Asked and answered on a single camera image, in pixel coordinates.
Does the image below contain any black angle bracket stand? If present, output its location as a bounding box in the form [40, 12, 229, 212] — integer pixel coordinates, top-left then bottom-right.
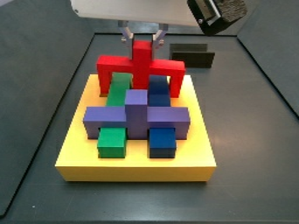
[170, 44, 215, 68]

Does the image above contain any green bar block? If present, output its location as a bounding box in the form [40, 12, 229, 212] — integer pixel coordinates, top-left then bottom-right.
[98, 73, 131, 158]

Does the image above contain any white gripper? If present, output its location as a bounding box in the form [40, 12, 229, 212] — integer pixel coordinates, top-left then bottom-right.
[70, 0, 198, 57]

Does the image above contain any red E-shaped block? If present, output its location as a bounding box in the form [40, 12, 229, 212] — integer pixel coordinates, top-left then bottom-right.
[98, 40, 186, 98]

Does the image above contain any purple cross block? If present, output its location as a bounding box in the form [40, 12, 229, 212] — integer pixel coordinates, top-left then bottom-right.
[83, 90, 191, 140]

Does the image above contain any blue bar block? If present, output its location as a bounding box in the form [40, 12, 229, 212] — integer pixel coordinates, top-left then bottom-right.
[149, 75, 177, 158]

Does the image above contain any yellow base board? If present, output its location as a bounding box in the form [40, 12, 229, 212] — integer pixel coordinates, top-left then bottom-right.
[55, 74, 217, 182]

